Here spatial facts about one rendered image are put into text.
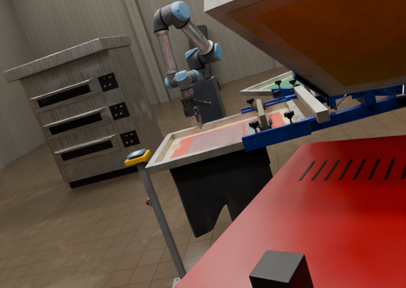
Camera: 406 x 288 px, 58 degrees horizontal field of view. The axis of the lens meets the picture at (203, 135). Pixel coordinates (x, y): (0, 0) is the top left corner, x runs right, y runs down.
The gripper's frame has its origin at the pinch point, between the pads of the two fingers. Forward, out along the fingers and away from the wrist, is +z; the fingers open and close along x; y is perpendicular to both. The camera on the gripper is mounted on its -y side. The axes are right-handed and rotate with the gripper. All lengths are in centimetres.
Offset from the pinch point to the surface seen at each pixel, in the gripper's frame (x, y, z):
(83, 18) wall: -963, 423, -229
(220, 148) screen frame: 56, -15, 0
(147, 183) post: 17.3, 39.5, 20.9
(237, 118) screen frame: 1.9, -22.2, 0.7
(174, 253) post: 17, 39, 71
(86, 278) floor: -21, 131, 98
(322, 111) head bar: 61, -62, -6
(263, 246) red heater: 159, -32, -12
